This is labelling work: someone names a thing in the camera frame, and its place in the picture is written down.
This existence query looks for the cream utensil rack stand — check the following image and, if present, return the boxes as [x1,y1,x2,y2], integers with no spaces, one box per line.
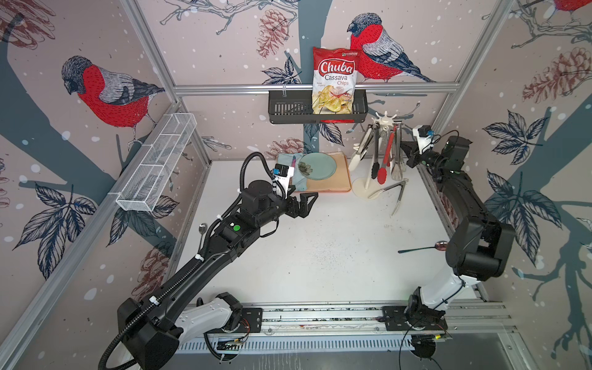
[352,113,408,203]

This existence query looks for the black wire shelf basket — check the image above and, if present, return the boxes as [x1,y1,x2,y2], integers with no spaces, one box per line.
[268,89,368,124]

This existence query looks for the cream handled utensil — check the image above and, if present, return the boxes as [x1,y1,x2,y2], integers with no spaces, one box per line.
[391,122,404,181]

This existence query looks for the white mesh wall basket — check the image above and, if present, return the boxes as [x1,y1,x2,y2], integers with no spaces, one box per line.
[116,113,197,212]

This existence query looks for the plain steel tongs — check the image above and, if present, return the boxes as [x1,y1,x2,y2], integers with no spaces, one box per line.
[368,177,410,217]

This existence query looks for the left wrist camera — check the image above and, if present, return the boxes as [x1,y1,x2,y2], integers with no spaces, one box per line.
[273,163,294,198]

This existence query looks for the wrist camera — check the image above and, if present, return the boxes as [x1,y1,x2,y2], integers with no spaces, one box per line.
[413,125,434,154]
[273,163,294,198]

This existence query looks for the red silicone tongs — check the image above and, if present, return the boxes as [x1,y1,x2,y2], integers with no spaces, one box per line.
[377,124,397,185]

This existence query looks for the light blue cloth napkin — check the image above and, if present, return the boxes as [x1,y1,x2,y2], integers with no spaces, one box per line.
[277,153,307,192]

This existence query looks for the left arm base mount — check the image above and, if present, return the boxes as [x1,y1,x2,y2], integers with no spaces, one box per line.
[208,292,263,335]

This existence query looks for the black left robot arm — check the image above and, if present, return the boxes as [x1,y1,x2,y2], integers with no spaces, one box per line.
[98,152,319,369]

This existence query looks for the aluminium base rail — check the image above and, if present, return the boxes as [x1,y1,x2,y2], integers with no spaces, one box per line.
[175,300,517,358]

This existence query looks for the Chuba cassava chips bag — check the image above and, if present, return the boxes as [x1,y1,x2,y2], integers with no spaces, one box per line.
[311,47,361,116]

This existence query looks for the green ceramic plate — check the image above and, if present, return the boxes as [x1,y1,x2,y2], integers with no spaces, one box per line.
[298,153,337,180]

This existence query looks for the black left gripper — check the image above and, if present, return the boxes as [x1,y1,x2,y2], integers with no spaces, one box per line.
[255,183,318,229]

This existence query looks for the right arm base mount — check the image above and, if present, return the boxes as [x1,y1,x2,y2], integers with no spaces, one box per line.
[377,288,448,331]

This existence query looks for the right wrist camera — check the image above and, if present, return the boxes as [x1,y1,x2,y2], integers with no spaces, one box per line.
[413,125,434,154]

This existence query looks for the orange tray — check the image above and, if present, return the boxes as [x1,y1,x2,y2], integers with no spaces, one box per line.
[303,152,352,193]

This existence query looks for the silver spoon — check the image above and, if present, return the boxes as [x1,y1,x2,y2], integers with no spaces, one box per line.
[198,223,208,251]

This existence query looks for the black steel tongs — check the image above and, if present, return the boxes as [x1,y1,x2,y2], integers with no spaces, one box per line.
[371,123,381,180]

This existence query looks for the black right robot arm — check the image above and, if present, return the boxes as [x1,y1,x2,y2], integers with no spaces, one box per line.
[402,137,516,324]

